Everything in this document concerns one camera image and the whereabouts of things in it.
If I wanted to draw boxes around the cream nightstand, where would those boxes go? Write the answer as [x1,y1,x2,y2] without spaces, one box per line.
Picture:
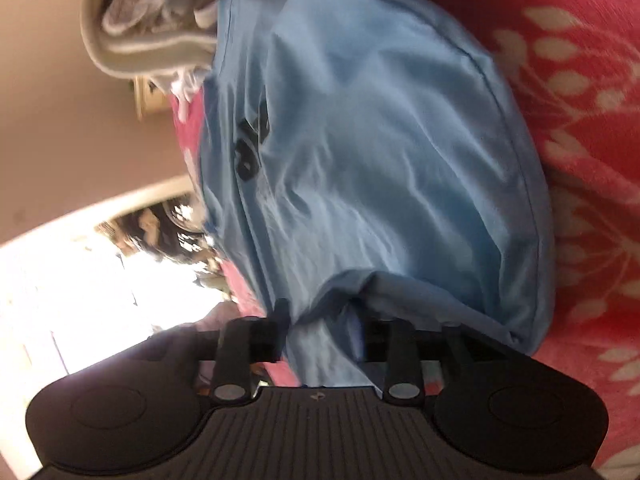
[131,75,177,122]

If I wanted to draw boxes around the light blue t-shirt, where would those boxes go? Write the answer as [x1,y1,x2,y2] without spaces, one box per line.
[197,0,557,391]

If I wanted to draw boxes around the wheelchair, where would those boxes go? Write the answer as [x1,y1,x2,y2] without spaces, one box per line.
[97,199,223,268]

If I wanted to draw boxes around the white thin cloth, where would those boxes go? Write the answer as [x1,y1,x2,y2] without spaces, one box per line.
[170,66,207,107]

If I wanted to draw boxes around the pink floral blanket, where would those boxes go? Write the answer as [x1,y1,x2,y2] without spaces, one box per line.
[167,0,640,480]

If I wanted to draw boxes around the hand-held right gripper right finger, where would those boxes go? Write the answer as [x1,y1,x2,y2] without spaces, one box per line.
[357,318,526,403]

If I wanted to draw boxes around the pile of unfolded clothes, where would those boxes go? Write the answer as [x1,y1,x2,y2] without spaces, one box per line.
[80,0,236,81]

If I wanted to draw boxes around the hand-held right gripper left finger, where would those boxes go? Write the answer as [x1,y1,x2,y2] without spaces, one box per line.
[145,299,292,403]

